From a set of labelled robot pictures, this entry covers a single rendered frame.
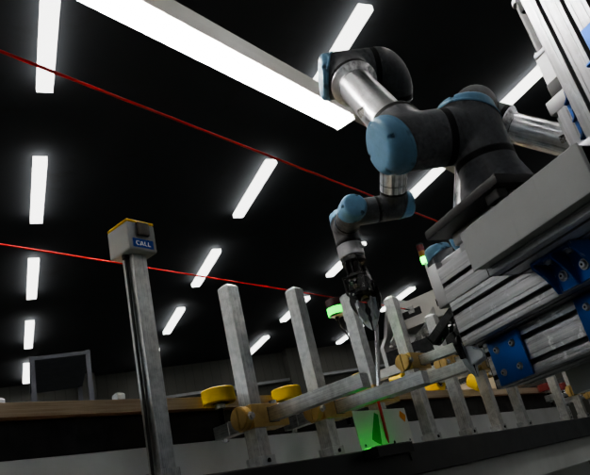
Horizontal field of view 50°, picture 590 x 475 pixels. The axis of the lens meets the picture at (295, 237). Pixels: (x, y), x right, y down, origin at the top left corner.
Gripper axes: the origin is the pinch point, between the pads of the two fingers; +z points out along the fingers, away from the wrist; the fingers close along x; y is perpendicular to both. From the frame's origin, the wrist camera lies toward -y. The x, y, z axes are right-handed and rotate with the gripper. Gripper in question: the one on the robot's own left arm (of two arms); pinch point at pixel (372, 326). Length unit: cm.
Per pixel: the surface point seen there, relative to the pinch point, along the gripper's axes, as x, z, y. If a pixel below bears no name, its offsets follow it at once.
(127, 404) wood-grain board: -46, 14, 52
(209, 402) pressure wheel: -35, 15, 36
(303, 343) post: -15.2, 3.9, 18.8
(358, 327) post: -5.0, -2.1, -4.5
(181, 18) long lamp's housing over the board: -38, -132, 4
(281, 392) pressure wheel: -25.9, 13.0, 12.5
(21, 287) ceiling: -515, -307, -448
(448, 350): 15.4, 6.8, -27.8
